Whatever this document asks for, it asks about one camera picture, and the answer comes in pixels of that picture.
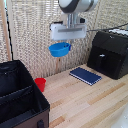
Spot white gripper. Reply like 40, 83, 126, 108
49, 17, 88, 51

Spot blue bowl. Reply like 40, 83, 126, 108
48, 41, 72, 58

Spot red cup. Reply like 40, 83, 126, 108
34, 77, 47, 93

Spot black fabric storage box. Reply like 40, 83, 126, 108
0, 59, 51, 128

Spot dark blue book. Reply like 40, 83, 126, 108
69, 66, 103, 87

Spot black case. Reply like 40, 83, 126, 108
86, 29, 128, 80

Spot woven bamboo screen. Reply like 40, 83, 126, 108
6, 0, 128, 80

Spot black cable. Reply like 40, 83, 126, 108
86, 18, 128, 33

